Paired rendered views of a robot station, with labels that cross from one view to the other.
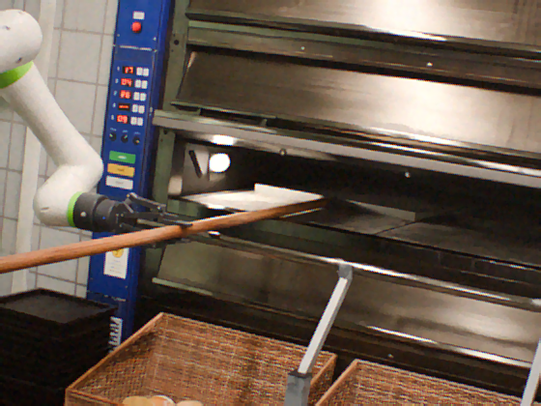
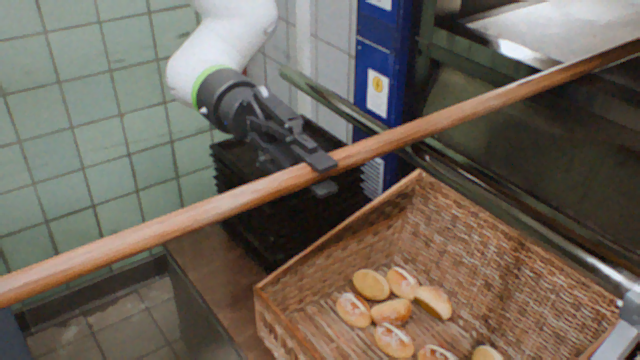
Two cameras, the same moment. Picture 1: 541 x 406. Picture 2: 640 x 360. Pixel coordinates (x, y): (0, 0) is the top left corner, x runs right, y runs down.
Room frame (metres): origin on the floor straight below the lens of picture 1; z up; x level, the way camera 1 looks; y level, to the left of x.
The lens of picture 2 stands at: (1.82, -0.14, 1.61)
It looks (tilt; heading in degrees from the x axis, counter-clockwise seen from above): 35 degrees down; 31
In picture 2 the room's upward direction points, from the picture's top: straight up
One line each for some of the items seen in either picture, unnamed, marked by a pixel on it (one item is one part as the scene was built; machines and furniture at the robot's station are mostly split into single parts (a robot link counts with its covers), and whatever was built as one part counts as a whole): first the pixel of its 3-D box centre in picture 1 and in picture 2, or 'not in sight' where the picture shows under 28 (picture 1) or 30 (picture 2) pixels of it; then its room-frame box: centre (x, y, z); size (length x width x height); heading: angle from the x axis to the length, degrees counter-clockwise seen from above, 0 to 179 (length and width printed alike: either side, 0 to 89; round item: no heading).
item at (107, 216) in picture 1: (119, 217); (254, 121); (2.42, 0.34, 1.20); 0.09 x 0.07 x 0.08; 66
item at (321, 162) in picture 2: (177, 222); (313, 156); (2.36, 0.20, 1.21); 0.07 x 0.03 x 0.01; 66
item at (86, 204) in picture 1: (95, 213); (233, 101); (2.46, 0.41, 1.20); 0.12 x 0.06 x 0.09; 156
